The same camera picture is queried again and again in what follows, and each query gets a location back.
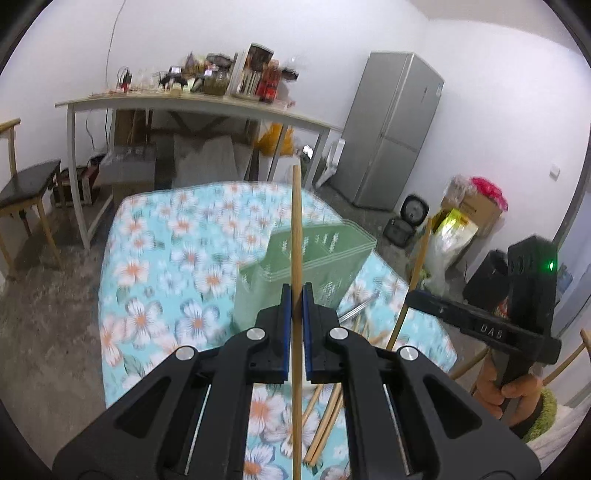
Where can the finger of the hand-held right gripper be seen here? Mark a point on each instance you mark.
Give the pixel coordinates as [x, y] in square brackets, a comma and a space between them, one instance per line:
[434, 304]

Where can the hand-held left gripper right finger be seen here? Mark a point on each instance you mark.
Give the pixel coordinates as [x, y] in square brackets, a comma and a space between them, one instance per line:
[308, 332]

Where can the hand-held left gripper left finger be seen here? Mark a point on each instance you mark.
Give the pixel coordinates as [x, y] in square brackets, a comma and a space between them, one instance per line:
[287, 332]

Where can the wooden chopstick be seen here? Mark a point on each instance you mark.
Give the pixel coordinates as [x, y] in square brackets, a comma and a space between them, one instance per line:
[415, 272]
[323, 429]
[314, 404]
[369, 334]
[297, 230]

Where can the green utensil holder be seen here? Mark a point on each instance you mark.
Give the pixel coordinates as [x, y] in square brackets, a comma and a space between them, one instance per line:
[323, 258]

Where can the person's right forearm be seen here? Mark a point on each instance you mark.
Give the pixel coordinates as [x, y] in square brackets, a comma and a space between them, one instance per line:
[540, 410]

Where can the person's right hand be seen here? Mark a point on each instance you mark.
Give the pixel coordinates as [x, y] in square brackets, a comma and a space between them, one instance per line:
[512, 397]

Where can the black bin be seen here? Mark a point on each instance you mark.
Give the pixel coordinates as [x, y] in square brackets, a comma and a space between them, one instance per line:
[485, 277]

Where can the yellow plastic bag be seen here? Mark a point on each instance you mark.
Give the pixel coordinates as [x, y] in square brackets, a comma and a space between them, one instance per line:
[450, 240]

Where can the black rice cooker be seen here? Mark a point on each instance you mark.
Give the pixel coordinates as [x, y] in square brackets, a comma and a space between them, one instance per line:
[408, 217]

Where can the pink bag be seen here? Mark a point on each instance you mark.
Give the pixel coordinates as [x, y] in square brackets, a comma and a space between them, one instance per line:
[489, 191]

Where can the floral turquoise tablecloth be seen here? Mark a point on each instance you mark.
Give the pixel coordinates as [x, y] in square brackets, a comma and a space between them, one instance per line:
[184, 277]

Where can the silver refrigerator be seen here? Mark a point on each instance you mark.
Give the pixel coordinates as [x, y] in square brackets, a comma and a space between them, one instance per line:
[392, 129]

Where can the orange yellow bag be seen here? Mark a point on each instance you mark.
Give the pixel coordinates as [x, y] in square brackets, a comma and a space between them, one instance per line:
[272, 141]

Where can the white boards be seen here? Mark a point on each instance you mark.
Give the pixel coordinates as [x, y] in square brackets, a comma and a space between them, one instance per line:
[203, 159]

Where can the brown cardboard box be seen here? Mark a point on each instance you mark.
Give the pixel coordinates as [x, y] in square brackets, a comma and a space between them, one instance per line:
[129, 177]

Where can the long white table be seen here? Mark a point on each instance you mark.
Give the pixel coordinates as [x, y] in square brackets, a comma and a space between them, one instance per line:
[184, 105]

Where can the red bottle pack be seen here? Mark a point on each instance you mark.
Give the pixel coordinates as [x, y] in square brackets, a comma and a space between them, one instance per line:
[268, 83]

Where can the tall printed box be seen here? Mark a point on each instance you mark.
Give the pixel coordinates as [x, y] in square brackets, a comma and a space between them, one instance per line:
[251, 69]

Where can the tabletop clutter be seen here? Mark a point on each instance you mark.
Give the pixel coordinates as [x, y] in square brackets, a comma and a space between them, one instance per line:
[184, 78]

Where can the wooden chair dark seat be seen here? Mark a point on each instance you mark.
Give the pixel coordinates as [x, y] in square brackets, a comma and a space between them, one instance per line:
[27, 182]

